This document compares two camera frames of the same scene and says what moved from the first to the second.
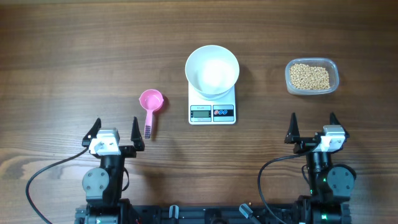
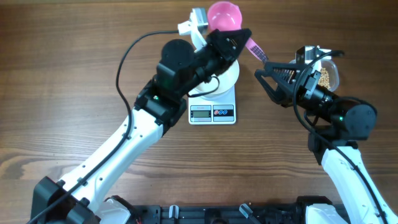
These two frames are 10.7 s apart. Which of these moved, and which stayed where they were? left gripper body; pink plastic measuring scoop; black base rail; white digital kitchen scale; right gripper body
Moved: pink plastic measuring scoop; left gripper body; right gripper body
Stayed: white digital kitchen scale; black base rail
